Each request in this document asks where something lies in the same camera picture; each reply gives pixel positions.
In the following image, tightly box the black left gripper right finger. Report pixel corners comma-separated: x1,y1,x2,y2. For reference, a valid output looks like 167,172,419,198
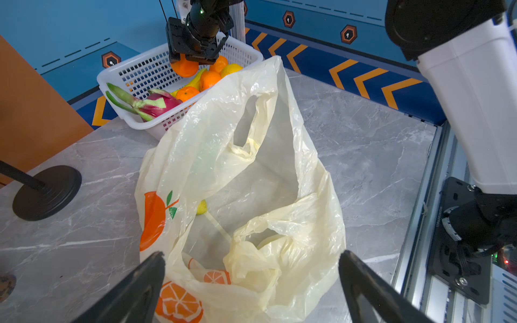
339,250,431,322

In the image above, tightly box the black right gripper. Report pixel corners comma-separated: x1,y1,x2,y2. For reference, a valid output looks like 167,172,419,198
166,17,226,65

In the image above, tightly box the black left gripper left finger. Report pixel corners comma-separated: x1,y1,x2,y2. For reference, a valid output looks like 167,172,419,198
74,252,166,322

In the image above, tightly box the yellow lemon fruit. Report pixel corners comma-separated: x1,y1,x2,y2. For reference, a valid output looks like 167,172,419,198
220,64,243,78

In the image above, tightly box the pink dragon fruit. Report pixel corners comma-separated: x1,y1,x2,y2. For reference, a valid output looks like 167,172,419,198
106,83,183,122

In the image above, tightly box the light green fruit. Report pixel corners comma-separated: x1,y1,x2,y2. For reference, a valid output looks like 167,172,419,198
196,200,207,215

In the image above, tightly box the yellowish plastic bag orange print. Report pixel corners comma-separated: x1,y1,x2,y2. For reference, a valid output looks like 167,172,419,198
135,57,346,322

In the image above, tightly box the yellow banana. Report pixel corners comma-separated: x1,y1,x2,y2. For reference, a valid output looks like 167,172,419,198
170,68,207,97

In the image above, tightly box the white perforated plastic basket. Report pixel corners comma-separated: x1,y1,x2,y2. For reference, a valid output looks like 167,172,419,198
96,34,265,141

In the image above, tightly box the aluminium corner frame post right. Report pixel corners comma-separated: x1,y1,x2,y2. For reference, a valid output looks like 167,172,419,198
230,1,246,43

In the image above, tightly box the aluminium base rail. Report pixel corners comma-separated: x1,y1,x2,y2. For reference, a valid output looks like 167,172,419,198
393,125,516,322

